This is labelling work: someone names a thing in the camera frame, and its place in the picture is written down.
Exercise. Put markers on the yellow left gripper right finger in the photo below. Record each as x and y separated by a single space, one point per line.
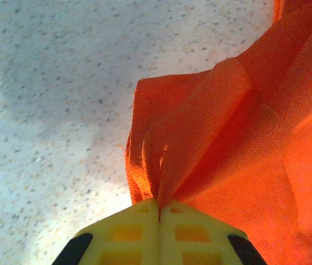
189 237

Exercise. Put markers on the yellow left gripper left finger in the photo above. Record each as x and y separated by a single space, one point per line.
134 237

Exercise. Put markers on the orange t-shirt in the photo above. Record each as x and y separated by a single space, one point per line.
227 138

